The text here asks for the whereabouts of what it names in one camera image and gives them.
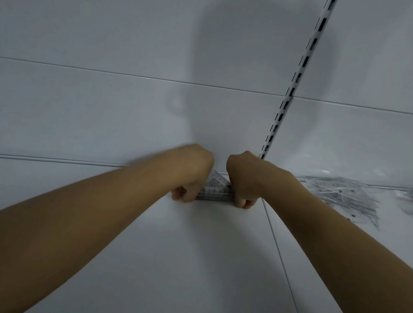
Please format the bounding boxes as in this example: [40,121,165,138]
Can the person's left hand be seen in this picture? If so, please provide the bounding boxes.
[159,139,217,207]

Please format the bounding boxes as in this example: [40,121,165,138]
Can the person's right hand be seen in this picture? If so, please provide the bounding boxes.
[219,147,300,218]

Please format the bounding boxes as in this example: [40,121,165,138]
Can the stack of clear triangle rulers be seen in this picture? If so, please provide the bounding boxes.
[195,168,238,207]

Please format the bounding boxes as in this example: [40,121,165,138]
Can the person's left forearm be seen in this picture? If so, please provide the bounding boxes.
[0,118,181,313]

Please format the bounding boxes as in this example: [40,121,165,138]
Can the person's right forearm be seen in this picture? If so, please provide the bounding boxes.
[241,171,413,313]

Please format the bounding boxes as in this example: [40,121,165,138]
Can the white metal shelf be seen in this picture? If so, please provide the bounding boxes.
[0,132,332,313]
[243,161,413,313]

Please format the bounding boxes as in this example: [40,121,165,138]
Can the pile of clear triangle rulers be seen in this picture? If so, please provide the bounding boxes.
[290,169,388,230]

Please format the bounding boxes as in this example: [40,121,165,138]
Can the white slotted shelf upright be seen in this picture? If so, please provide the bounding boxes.
[258,0,342,169]

